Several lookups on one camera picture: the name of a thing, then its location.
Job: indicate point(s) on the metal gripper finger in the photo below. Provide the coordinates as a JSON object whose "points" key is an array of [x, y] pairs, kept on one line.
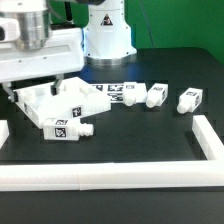
{"points": [[55, 86], [8, 89]]}

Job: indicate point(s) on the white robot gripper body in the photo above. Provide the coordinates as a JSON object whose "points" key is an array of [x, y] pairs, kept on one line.
{"points": [[61, 53]]}

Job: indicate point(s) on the white square table top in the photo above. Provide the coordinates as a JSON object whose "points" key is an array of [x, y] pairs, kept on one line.
{"points": [[76, 99]]}

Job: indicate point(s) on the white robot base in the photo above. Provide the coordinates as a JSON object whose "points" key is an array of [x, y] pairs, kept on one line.
{"points": [[107, 36]]}

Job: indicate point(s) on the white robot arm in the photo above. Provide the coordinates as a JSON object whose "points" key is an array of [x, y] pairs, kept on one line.
{"points": [[31, 48]]}

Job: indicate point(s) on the paper sheet with markers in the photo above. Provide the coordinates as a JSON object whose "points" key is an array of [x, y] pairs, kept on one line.
{"points": [[115, 90]]}

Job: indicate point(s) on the white U-shaped obstacle fence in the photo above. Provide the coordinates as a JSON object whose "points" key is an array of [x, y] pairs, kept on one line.
{"points": [[203, 173]]}

